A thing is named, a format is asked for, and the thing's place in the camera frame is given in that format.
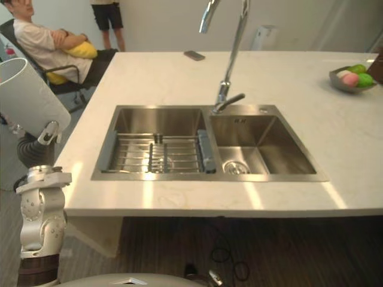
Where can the stainless steel double sink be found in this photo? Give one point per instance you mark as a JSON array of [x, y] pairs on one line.
[[284, 140]]

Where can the green fruit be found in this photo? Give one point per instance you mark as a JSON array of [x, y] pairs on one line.
[[357, 68], [365, 80]]

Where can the black office chair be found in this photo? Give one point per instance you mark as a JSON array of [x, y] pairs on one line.
[[64, 87]]

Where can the white fruit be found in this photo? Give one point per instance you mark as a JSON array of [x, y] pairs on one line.
[[341, 73]]

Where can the grey robot torso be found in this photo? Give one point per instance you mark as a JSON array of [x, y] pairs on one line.
[[125, 281]]

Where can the brown box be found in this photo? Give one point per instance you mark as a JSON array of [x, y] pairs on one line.
[[377, 67]]

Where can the seated person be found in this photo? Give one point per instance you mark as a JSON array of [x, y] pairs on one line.
[[36, 39]]

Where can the white standing device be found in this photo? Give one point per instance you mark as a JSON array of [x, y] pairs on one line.
[[263, 37]]

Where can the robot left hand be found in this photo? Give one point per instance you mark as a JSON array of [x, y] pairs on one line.
[[34, 151]]

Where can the dark smartphone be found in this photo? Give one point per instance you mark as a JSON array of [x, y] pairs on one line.
[[194, 55]]

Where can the pink fruit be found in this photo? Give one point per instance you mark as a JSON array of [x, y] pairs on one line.
[[350, 79]]

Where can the standing person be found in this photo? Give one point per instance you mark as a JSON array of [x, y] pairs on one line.
[[107, 15]]

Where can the round metal drain strainer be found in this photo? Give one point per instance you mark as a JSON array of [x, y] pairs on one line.
[[236, 167]]

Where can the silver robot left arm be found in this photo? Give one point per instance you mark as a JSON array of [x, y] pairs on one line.
[[42, 209]]

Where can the chrome gooseneck faucet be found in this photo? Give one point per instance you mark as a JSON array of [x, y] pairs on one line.
[[236, 45]]

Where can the grey fruit bowl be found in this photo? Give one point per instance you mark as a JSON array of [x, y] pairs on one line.
[[338, 85]]

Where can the yellow pillow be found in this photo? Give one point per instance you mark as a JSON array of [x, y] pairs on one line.
[[56, 78], [82, 50]]

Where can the cream counter support panel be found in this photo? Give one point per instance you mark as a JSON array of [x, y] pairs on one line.
[[95, 233]]

